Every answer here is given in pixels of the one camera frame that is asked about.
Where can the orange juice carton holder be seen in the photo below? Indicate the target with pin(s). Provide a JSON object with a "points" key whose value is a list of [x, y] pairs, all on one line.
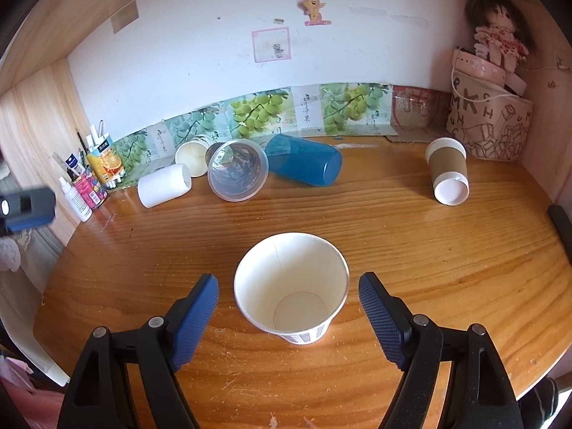
{"points": [[107, 161]]}

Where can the plain white cup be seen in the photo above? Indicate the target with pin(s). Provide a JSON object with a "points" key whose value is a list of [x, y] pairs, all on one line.
{"points": [[163, 185]]}

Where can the grape print cardboard panel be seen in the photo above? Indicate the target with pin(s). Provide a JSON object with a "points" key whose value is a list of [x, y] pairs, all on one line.
{"points": [[259, 107]]}

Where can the clear plastic cup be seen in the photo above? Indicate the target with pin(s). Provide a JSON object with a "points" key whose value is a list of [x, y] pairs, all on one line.
{"points": [[237, 174]]}

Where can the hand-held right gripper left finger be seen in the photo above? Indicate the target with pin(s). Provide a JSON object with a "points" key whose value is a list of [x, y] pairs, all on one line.
{"points": [[196, 321]]}

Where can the white squeeze bottle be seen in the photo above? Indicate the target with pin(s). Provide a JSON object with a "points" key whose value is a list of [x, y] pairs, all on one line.
{"points": [[78, 203]]}

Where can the white lace cloth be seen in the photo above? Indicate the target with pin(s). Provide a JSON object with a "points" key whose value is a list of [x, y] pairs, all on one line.
{"points": [[9, 254]]}

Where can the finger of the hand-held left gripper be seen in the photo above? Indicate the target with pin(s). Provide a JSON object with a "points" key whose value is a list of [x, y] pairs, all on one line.
{"points": [[31, 210]]}

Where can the clear plastic container red print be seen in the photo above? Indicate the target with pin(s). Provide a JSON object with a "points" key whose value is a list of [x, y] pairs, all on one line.
{"points": [[415, 107]]}

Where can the pink patterned box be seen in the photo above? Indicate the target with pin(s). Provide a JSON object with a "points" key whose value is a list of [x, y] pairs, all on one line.
{"points": [[473, 65]]}

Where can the black chair part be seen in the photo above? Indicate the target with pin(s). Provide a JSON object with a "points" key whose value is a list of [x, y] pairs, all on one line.
{"points": [[562, 232]]}

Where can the blue plastic cup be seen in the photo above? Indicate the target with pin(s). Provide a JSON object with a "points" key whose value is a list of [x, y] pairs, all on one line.
{"points": [[308, 161]]}

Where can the yellow cartoon wall sticker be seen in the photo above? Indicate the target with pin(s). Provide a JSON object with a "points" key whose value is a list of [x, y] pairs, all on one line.
{"points": [[315, 9]]}

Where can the pink square wall sticker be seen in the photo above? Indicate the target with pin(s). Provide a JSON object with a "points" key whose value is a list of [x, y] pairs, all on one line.
{"points": [[270, 44]]}

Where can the pink cloth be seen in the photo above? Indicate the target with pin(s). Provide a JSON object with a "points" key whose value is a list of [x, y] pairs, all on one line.
{"points": [[27, 397]]}

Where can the brown tape patch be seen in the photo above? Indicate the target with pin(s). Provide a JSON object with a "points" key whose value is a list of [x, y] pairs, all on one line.
{"points": [[124, 17]]}

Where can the white paper cup striped base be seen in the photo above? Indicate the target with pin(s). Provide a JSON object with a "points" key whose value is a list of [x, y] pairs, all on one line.
{"points": [[290, 272]]}

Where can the brown sleeve paper cup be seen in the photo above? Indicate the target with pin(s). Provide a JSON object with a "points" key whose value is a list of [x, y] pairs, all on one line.
{"points": [[447, 165]]}

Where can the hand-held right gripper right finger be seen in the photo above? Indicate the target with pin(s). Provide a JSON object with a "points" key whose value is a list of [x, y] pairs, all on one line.
{"points": [[380, 317]]}

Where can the pink tube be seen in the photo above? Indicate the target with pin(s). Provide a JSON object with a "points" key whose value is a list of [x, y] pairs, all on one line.
{"points": [[89, 190]]}

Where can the rag doll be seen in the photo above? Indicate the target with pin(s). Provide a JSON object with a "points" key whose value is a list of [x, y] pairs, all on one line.
{"points": [[498, 38]]}

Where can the beige letter print bag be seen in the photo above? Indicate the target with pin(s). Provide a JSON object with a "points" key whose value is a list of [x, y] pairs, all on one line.
{"points": [[487, 116]]}

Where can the cream paper cup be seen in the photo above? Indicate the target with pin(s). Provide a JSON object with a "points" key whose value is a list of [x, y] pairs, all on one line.
{"points": [[192, 156]]}

